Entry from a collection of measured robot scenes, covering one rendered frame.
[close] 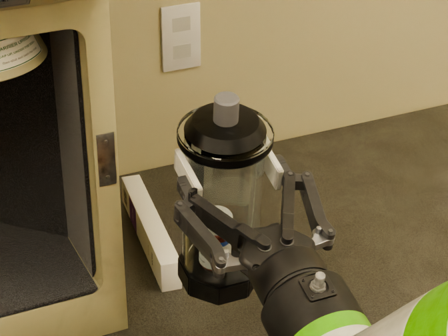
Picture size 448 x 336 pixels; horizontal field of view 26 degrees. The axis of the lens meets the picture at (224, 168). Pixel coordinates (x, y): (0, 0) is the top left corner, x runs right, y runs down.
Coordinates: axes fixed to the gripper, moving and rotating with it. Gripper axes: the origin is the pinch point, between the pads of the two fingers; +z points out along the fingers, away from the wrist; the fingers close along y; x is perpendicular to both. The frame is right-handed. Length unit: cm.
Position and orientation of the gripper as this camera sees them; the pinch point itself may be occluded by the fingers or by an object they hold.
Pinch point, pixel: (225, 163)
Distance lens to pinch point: 110.2
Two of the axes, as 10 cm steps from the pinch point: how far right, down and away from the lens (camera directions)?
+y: -9.3, 2.0, -3.2
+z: -3.7, -6.6, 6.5
